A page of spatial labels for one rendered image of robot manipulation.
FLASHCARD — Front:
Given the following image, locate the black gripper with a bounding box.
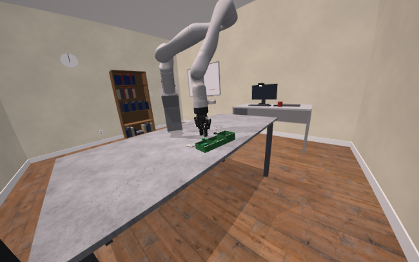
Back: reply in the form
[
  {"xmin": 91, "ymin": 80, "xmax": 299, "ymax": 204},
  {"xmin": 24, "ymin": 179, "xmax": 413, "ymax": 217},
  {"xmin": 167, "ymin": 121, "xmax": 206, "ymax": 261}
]
[{"xmin": 193, "ymin": 106, "xmax": 211, "ymax": 137}]

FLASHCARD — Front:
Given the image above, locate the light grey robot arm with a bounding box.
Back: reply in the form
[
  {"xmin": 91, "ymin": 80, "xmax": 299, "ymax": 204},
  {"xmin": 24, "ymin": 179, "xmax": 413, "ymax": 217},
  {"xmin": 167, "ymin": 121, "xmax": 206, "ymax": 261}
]
[{"xmin": 155, "ymin": 0, "xmax": 238, "ymax": 108}]

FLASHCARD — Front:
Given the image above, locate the green rack of bins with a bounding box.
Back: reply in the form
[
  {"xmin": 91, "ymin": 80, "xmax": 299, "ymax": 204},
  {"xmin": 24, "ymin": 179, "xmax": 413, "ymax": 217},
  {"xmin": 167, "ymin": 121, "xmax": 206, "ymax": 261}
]
[{"xmin": 195, "ymin": 130, "xmax": 235, "ymax": 153}]

